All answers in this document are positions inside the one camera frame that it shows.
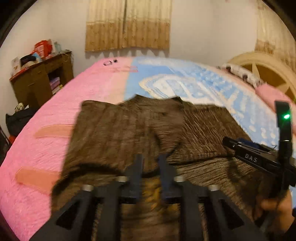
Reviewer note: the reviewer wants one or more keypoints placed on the right hand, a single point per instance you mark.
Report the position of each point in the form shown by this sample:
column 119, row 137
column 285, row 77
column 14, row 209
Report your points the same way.
column 281, row 208

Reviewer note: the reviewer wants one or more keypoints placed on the brown knitted sweater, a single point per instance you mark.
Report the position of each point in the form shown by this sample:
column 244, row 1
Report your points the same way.
column 107, row 137

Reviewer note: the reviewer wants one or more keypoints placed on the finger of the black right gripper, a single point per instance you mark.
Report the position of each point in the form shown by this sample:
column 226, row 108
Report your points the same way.
column 249, row 151

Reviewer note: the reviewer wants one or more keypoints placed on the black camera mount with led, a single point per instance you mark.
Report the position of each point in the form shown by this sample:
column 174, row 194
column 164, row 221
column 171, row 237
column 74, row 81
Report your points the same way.
column 284, row 123

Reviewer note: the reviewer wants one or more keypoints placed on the white patterned pillow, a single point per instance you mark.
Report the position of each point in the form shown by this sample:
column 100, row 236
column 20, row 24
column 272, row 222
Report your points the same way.
column 242, row 73

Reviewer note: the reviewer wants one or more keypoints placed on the cream wooden headboard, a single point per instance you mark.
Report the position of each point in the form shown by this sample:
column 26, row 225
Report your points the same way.
column 270, row 69

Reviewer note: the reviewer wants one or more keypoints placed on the pink pillow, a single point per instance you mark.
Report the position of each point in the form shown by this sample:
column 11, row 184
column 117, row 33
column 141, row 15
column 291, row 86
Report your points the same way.
column 270, row 94

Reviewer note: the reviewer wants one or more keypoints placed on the pink and blue bed blanket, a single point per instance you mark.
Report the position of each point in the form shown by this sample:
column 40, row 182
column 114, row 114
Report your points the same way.
column 34, row 163

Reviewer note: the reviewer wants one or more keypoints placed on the black bag on floor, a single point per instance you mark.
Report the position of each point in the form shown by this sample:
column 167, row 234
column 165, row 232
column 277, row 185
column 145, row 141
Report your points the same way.
column 17, row 121

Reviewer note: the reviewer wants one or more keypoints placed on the small black device on bed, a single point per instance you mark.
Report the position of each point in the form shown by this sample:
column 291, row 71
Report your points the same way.
column 110, row 62

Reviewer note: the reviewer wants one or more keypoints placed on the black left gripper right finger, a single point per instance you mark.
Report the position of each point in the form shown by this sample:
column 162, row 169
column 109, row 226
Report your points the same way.
column 224, row 220

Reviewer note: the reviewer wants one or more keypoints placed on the beige curtain on right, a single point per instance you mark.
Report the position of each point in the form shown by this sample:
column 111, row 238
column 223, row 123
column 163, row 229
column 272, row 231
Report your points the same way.
column 273, row 37

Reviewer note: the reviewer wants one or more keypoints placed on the beige patterned window curtain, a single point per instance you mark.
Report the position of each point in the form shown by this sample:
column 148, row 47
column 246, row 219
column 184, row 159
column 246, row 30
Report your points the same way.
column 113, row 25

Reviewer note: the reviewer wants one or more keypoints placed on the dark wooden desk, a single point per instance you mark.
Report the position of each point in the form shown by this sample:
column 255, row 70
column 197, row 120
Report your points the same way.
column 32, row 86

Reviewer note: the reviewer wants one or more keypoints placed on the red gift bag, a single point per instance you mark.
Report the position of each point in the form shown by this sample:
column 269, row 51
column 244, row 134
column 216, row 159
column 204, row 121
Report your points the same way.
column 43, row 48

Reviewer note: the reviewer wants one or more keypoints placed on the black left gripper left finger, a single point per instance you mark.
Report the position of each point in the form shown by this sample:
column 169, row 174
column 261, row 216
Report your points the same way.
column 74, row 221

